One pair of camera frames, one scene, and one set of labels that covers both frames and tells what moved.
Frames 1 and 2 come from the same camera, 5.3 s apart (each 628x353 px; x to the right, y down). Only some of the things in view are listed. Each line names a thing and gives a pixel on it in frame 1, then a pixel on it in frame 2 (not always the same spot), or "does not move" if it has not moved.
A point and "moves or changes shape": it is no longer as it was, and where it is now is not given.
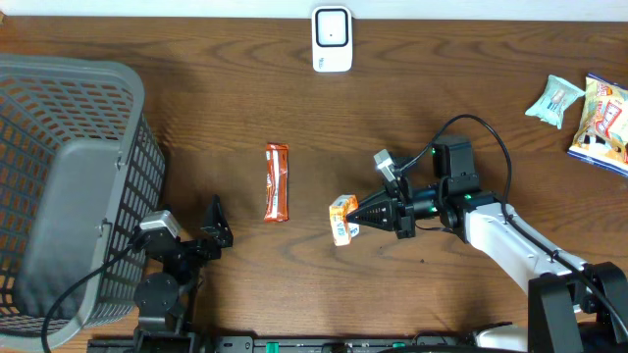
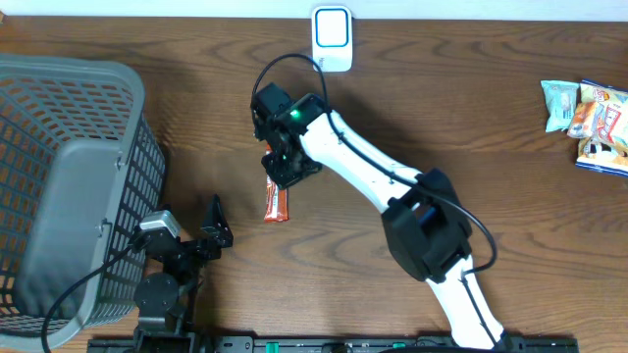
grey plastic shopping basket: [81, 167] does not move
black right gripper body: [406, 214] → [285, 169]
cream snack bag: [601, 136] does not move
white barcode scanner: [332, 38] does not move
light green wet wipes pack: [557, 94] moves or changes shape
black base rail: [222, 344] does not move
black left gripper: [210, 250] does not move
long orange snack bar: [278, 182] does not move
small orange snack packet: [342, 230] → [581, 126]
